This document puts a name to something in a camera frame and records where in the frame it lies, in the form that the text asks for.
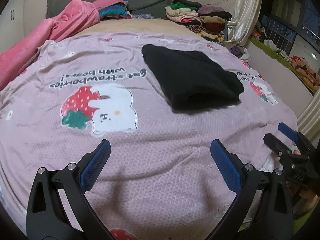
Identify right hand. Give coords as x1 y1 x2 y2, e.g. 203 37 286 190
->
286 181 318 218

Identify green window ledge cloth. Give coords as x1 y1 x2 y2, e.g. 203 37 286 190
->
249 36 319 95

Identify black sweater orange cuffs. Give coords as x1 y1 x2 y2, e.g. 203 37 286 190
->
142 44 245 111

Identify bag with purple cloth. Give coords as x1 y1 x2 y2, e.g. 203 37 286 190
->
229 45 251 61

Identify striped folded clothes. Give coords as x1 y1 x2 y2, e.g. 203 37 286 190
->
92 0 132 20

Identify pink fleece blanket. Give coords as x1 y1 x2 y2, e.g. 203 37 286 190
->
1 0 100 89

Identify cream satin curtain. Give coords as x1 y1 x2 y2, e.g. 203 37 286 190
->
228 0 262 46

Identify beige bed sheet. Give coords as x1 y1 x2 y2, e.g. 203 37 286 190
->
75 18 198 37

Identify pile of folded clothes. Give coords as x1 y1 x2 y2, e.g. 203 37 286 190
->
165 0 233 43

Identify pink strawberry print quilt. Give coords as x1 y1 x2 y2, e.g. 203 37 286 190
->
1 32 297 239

